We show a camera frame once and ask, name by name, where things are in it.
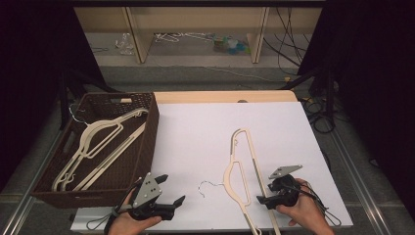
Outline left hand-held gripper cable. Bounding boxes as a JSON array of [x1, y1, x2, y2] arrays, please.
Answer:
[[85, 209, 131, 231]]

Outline light wooden shelf unit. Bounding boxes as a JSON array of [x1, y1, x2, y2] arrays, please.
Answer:
[[73, 6, 323, 65]]

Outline person's left hand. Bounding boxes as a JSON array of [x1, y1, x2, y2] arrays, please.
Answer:
[[109, 190, 162, 235]]

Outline white hangers on floor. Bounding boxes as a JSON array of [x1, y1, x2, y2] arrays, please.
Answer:
[[154, 31, 213, 44]]

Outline pile of colourful plastic things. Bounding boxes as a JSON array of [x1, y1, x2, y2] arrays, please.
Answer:
[[211, 34, 252, 56]]

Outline metal floor rail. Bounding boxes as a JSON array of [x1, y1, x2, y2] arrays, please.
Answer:
[[326, 130, 393, 235], [0, 130, 67, 235]]

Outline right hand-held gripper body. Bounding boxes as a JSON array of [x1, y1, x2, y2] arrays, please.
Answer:
[[267, 164, 303, 210]]

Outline white table sheet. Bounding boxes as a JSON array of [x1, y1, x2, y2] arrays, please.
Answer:
[[69, 101, 354, 233]]

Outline clear plastic bag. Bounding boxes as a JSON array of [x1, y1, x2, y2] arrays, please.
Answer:
[[114, 31, 136, 56]]

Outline black metal stand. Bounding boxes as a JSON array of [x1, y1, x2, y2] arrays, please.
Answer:
[[56, 65, 119, 131], [278, 65, 338, 129]]

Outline hand-held gripper cable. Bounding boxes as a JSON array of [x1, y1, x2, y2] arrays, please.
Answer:
[[85, 209, 131, 231], [293, 182, 343, 228]]

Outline brown woven basket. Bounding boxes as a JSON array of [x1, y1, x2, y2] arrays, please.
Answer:
[[31, 91, 161, 210]]

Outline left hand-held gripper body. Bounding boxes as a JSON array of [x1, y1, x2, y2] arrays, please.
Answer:
[[128, 171, 176, 221]]

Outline coiled black floor cables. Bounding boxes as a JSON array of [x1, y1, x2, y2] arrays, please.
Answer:
[[299, 94, 345, 135]]

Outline right hand-held gripper cable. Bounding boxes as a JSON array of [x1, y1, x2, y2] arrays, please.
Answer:
[[293, 182, 343, 228]]

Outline hanging black cables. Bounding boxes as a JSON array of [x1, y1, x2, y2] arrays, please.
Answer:
[[263, 7, 311, 76]]

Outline person's right hand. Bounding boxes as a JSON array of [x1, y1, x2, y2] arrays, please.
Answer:
[[276, 178, 336, 235]]

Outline cream plastic clothes hanger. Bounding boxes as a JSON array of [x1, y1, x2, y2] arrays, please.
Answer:
[[198, 127, 282, 235], [68, 103, 148, 192], [51, 107, 151, 193]]

